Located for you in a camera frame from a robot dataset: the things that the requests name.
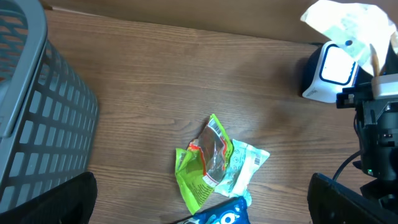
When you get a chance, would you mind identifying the white barcode scanner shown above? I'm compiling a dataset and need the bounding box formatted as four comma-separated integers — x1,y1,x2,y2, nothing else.
302,41,359,103

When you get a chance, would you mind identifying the green snack packet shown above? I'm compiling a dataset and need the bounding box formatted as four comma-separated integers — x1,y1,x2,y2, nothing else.
175,114,233,215

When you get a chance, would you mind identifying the brown paper bread bag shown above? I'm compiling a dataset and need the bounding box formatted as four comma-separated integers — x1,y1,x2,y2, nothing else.
300,0,397,75

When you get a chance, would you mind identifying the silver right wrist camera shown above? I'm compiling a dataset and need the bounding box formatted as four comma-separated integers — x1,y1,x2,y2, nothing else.
371,73,398,100

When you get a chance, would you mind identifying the blue Oreo cookie pack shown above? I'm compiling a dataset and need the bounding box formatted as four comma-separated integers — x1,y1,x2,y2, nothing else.
175,196,250,224

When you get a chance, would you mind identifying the grey plastic mesh basket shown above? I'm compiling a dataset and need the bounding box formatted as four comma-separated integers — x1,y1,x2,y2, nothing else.
1,0,99,212

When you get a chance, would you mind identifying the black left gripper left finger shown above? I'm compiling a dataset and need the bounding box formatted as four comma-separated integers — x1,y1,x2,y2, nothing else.
1,172,98,224

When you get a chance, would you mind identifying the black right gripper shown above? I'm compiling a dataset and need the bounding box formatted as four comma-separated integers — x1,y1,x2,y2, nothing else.
336,44,397,109

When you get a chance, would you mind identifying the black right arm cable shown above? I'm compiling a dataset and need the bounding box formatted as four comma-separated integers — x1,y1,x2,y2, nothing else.
331,149,364,183

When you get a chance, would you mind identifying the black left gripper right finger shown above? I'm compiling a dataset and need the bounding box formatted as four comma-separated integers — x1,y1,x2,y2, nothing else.
307,173,397,224

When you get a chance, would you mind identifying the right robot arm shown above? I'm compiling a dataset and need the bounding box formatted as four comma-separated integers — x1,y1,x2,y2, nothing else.
333,45,397,212

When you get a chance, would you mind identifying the light teal snack packet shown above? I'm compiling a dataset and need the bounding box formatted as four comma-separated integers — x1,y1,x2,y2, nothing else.
215,139,270,207

